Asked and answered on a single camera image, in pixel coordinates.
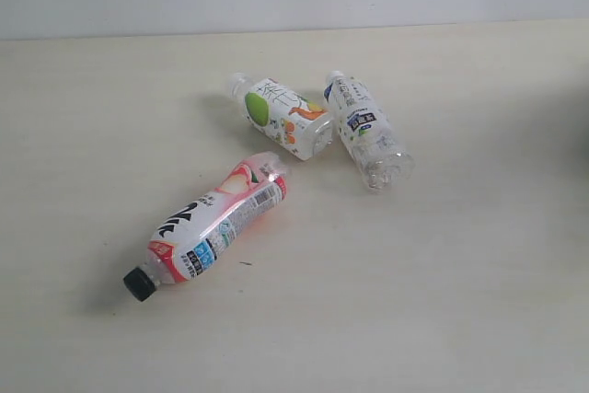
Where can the green fruit tea bottle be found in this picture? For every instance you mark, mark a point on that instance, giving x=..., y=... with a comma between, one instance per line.
x=297, y=124

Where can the clear blue label bottle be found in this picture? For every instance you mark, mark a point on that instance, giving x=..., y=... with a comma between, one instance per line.
x=366, y=132

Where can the pink peach label bottle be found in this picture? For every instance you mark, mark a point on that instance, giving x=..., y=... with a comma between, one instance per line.
x=191, y=240

